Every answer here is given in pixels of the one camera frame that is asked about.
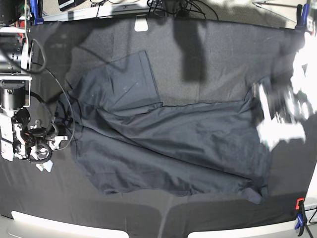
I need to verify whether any blue clamp top left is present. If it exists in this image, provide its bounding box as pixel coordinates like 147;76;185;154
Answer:
30;0;44;25

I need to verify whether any black cable bundle top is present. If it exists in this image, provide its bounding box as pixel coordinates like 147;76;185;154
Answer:
146;0;220;20

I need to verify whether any blue orange clamp bottom right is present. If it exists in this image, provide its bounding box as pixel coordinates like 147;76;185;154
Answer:
294;197;313;238

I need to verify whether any blue clamp top right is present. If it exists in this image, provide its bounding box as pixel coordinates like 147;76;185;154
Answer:
295;3;311;32

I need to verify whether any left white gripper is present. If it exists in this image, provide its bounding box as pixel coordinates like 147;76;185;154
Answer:
257;83;312;151

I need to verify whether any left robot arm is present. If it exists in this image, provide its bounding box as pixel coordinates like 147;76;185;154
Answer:
253;26;317;150

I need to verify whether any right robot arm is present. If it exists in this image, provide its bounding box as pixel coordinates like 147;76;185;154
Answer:
0;0;68;172

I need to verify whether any dark navy t-shirt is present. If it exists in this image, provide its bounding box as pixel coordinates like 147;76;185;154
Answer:
55;51;271;204

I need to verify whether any white tag on cloth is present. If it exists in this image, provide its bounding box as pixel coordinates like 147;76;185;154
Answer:
134;15;149;32

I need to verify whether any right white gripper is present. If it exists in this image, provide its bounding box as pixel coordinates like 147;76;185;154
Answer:
13;120;68;173

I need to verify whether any black table cloth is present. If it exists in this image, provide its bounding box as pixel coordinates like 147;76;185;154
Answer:
0;18;317;238

